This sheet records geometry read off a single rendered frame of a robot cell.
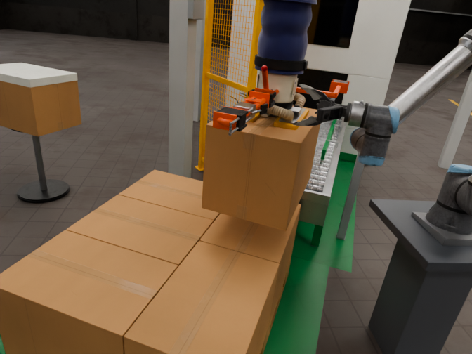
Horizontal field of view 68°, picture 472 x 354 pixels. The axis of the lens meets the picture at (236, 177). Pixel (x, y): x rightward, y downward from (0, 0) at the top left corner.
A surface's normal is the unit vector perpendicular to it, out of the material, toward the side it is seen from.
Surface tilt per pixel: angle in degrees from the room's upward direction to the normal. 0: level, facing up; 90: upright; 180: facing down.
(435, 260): 0
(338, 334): 0
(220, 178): 90
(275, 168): 90
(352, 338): 0
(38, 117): 90
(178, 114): 90
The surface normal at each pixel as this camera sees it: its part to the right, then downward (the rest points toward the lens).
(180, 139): -0.33, 0.37
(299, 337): 0.09, -0.90
